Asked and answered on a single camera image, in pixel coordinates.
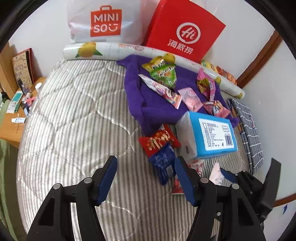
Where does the small white bottle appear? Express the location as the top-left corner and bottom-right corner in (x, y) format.
(11, 117), (26, 123)

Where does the white red lychee candy bag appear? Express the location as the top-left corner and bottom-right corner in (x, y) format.
(171, 156), (204, 195)

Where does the orange chips bag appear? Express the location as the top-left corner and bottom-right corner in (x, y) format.
(216, 66), (237, 85)

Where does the long white red snack packet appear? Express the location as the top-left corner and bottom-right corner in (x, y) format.
(138, 74), (182, 109)

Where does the white pink small packet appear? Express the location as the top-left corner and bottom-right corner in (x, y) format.
(209, 163), (224, 186)

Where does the grey checked folded cloth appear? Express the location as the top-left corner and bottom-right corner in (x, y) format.
(226, 98), (264, 174)

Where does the brown wooden door frame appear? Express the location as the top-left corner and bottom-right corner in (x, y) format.
(237, 30), (282, 88)

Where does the blue tissue pack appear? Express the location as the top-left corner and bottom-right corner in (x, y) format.
(175, 111), (238, 163)

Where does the brown framed picture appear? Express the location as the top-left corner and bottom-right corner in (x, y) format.
(11, 48), (35, 88)

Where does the lemon print paper roll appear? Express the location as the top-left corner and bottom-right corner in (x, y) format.
(63, 42), (245, 99)

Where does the pink orange snack packet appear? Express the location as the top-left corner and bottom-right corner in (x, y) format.
(203, 100), (230, 118)

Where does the pink yellow snack packet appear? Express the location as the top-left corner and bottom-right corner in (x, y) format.
(197, 68), (216, 101)

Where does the dark blue snack packet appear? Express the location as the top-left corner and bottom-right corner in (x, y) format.
(149, 142), (176, 185)

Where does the striped quilted bed cover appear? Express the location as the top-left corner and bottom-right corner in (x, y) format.
(16, 60), (196, 240)

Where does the green snack packet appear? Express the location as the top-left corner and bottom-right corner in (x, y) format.
(142, 56), (177, 89)

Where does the white Miniso plastic bag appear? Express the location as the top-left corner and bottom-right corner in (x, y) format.
(66, 0), (159, 45)

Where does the pale pink small packet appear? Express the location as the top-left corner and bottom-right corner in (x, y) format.
(178, 87), (203, 112)

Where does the yellow chips bag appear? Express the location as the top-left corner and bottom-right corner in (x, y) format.
(200, 60), (219, 73)

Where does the purple towel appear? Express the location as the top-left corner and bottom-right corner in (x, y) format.
(117, 55), (229, 136)

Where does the wooden side table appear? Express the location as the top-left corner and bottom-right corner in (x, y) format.
(0, 41), (47, 149)

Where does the red Haidilao paper bag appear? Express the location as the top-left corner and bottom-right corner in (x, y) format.
(144, 0), (226, 62)

